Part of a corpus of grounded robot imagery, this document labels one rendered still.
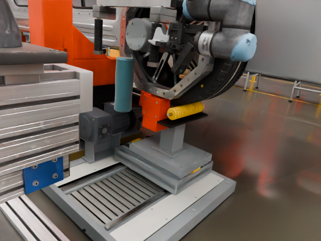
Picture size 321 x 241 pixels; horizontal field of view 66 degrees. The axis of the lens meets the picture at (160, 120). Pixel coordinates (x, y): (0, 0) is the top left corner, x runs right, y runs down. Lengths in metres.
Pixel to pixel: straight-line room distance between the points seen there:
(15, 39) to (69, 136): 0.22
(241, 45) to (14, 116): 0.55
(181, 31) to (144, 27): 0.27
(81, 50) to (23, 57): 1.10
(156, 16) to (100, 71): 0.77
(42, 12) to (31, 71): 0.92
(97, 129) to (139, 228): 0.58
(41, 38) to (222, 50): 0.97
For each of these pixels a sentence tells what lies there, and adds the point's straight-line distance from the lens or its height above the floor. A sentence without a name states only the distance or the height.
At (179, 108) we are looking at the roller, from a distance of 1.21.
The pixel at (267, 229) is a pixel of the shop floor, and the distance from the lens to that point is 1.46.
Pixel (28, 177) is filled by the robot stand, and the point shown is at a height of 0.55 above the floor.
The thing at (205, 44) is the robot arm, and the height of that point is 0.85.
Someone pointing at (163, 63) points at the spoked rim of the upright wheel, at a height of 0.72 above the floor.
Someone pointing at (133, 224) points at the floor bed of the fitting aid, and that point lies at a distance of 1.17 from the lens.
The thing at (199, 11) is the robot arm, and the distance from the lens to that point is 0.80.
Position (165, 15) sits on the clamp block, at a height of 0.93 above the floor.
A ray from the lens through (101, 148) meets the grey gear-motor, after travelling 1.71.
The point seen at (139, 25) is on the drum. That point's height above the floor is 0.89.
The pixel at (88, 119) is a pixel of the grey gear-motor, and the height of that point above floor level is 0.38.
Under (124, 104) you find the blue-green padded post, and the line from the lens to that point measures 1.23.
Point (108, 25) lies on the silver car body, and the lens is 1.83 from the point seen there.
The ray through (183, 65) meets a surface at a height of 0.77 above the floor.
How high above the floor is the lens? 0.87
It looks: 19 degrees down
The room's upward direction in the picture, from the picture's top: 6 degrees clockwise
